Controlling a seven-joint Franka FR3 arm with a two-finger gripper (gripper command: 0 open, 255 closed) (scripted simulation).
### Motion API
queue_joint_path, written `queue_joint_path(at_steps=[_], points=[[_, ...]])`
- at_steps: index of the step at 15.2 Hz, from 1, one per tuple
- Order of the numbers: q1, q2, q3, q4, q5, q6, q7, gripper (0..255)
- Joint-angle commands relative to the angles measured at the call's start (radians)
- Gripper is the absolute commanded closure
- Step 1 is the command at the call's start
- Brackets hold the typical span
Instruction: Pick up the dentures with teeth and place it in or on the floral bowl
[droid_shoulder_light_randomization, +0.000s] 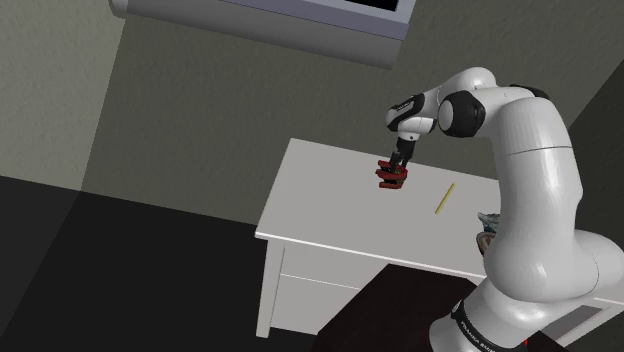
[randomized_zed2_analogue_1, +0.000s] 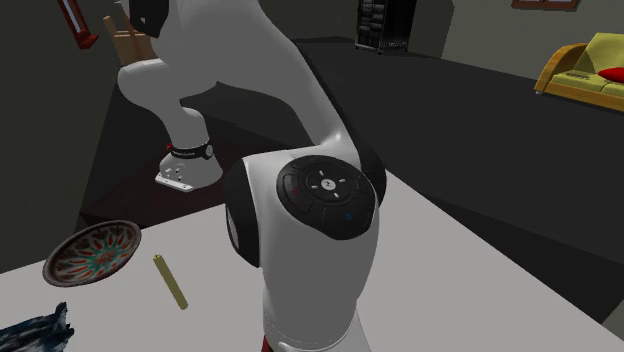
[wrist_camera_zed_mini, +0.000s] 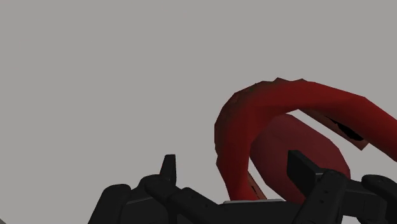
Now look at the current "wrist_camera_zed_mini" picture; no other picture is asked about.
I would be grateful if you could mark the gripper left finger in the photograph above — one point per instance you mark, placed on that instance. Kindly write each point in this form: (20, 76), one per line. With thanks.
(169, 186)

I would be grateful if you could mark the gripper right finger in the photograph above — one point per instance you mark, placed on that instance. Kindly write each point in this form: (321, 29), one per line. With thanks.
(328, 189)

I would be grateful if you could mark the red headphones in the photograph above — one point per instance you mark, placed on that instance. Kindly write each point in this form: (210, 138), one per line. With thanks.
(248, 118)

